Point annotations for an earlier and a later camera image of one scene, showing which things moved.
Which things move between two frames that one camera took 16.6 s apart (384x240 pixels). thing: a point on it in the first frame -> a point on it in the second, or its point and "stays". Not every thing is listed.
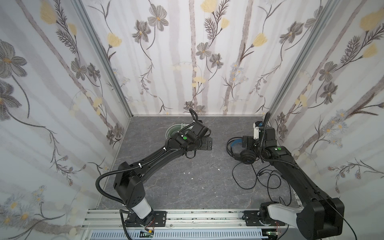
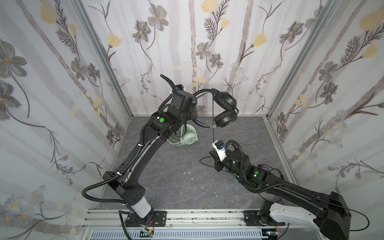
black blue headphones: x=235 y=149 -> x=226 y=111
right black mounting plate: x=252 y=218 stays
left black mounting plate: x=160 y=218 stays
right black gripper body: x=246 y=142 -> x=216 y=157
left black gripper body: x=205 y=143 -> x=190 y=109
